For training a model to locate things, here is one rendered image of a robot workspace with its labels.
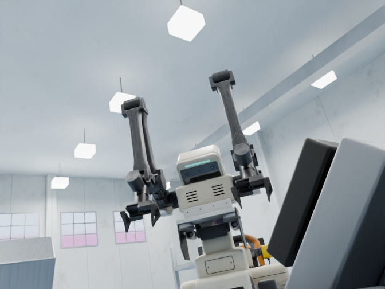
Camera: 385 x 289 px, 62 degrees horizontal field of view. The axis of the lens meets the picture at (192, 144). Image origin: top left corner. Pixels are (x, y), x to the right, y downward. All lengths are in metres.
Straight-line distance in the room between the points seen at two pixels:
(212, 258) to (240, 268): 0.12
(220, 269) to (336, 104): 8.95
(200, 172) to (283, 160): 9.44
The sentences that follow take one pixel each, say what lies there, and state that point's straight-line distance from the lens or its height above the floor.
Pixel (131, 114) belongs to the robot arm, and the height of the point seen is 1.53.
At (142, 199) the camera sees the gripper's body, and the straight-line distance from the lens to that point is 1.26.
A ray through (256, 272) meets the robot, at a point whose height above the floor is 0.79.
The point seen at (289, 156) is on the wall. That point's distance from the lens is 10.77.
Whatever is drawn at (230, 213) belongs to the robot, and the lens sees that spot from 1.36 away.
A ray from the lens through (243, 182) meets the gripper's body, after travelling 1.17.
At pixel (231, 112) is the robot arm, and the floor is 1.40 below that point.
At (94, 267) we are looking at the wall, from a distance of 12.32.
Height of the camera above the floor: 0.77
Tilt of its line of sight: 24 degrees up
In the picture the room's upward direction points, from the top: 11 degrees counter-clockwise
